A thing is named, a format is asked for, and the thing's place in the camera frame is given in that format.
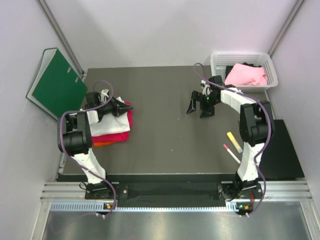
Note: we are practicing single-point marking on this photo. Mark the orange cloth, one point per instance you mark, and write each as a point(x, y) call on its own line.
point(100, 144)

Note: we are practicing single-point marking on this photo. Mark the white t shirt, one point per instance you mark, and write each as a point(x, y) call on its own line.
point(109, 124)

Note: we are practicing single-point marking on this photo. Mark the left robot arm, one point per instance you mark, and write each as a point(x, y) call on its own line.
point(75, 140)

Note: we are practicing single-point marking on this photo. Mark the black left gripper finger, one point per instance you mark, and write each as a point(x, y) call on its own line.
point(120, 103)
point(122, 109)

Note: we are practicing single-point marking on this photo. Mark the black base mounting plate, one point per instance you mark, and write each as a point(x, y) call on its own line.
point(144, 200)

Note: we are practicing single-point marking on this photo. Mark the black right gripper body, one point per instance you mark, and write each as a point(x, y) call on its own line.
point(208, 101)

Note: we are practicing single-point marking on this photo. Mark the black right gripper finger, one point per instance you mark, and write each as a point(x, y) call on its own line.
point(192, 105)
point(208, 112)

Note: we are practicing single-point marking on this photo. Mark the pink white pen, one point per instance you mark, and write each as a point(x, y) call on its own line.
point(231, 154)

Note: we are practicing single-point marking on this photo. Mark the green ring binder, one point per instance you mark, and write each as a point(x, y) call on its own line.
point(56, 87)

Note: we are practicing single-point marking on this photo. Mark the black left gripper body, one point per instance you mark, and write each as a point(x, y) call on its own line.
point(110, 108)

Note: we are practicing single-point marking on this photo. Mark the black flat box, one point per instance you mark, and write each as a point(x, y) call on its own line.
point(279, 161)

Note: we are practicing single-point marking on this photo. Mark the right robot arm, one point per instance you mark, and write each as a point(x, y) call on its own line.
point(256, 127)

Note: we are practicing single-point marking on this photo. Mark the black t shirt in basket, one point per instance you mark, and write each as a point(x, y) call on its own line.
point(230, 67)

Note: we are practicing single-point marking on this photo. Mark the pink t shirt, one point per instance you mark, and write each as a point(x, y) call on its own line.
point(246, 75)

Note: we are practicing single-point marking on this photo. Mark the yellow marker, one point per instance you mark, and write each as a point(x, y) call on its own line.
point(234, 142)

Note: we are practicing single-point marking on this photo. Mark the aluminium frame rail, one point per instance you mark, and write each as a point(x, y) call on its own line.
point(282, 191)

